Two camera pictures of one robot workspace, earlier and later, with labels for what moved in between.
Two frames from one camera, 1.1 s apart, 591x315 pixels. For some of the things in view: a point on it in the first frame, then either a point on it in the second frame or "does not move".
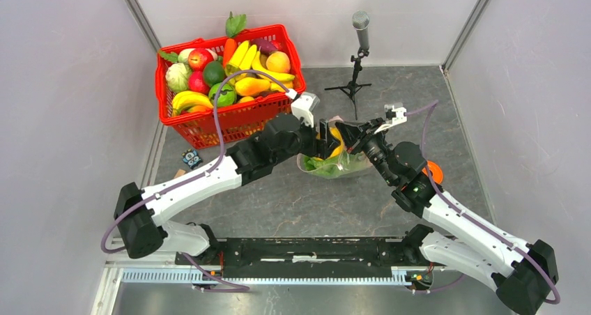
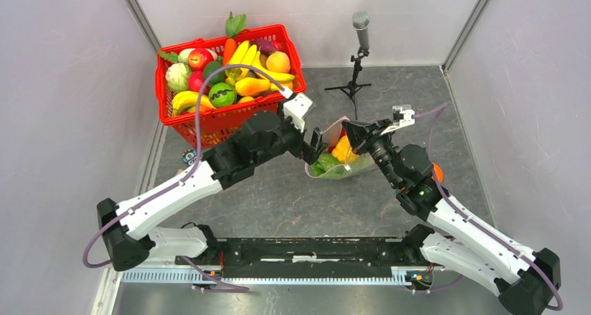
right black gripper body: (373, 146) does not move
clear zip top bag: (342, 164) does not move
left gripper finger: (328, 142) to (312, 150)
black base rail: (304, 257) does not move
